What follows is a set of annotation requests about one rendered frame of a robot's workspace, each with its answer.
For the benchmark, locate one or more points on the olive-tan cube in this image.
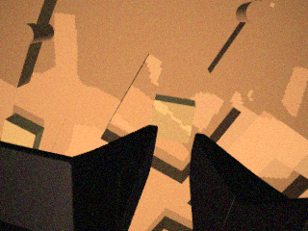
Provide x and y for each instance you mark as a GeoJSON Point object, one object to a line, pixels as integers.
{"type": "Point", "coordinates": [173, 116]}
{"type": "Point", "coordinates": [22, 131]}

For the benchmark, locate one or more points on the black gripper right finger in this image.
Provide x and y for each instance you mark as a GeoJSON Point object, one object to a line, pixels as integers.
{"type": "Point", "coordinates": [228, 197]}

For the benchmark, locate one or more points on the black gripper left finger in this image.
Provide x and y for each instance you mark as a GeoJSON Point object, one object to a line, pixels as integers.
{"type": "Point", "coordinates": [95, 191]}

